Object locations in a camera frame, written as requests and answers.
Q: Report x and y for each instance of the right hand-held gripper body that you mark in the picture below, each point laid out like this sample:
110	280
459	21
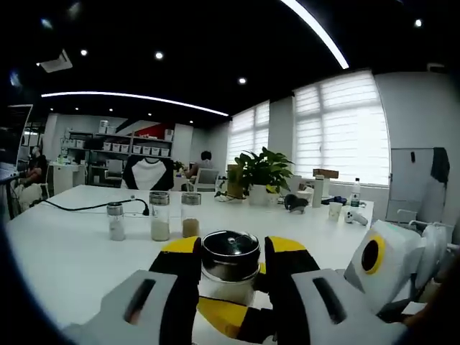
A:
391	258

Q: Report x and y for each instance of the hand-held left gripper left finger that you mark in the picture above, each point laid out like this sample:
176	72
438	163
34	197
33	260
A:
179	287

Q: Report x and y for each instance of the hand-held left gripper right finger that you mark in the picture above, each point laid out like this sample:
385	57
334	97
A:
287	287

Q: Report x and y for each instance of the short seasoning bottle grey powder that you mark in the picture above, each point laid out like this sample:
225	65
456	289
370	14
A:
230	258

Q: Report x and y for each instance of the tall seasoning bottle brown powder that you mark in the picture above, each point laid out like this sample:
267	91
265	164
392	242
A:
190	228

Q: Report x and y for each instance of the tall seasoning bottle white powder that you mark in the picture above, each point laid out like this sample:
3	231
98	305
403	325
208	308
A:
160	230

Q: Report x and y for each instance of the short seasoning bottle white powder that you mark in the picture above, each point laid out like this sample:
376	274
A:
116	230

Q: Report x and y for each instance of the clear plastic water bottle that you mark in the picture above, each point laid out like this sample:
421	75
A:
355	196

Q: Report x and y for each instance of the white handheld controller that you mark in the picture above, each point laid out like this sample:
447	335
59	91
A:
355	217

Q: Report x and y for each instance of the white paper cup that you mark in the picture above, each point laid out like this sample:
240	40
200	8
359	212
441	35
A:
335	212

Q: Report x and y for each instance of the white board panel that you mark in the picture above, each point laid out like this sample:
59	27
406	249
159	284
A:
409	179

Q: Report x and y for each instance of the dark blue pouch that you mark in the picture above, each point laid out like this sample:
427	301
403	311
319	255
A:
334	199

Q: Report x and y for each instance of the white thermos flask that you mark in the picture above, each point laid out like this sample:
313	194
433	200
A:
316	194

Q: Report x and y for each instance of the tall brown box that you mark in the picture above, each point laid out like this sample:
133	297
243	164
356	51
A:
235	179

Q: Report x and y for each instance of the green potted plant white pot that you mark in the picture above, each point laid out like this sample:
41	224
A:
266	165

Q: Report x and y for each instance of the grey mesh office chair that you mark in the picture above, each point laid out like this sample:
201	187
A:
206	179

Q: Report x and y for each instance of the dark hanging jacket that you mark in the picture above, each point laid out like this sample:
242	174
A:
440	165

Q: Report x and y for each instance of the flat cardboard box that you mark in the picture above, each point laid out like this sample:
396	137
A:
325	173

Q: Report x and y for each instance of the white black raglan shirt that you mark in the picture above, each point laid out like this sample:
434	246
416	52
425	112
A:
147	176

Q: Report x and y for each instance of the small green plant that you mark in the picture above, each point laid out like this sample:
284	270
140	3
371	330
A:
178	166

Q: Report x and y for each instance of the narrow window with blinds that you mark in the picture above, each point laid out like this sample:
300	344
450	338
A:
248	136

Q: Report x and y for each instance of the wide window with blinds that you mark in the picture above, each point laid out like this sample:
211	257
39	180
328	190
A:
341	133

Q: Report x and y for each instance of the row of white storage bins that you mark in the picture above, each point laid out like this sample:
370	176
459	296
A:
136	149

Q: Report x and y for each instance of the metal storage shelf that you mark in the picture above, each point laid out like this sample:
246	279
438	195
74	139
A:
143	138

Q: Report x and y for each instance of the white low cabinet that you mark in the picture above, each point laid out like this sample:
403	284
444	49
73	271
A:
66	178

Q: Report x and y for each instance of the round ceiling downlight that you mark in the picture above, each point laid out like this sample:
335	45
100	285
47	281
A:
83	52
159	55
242	80

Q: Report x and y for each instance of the long ceiling light strip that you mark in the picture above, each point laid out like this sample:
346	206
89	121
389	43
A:
72	94
336	52

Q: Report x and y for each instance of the ceiling air conditioner vent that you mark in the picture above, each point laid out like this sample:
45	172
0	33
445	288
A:
55	63

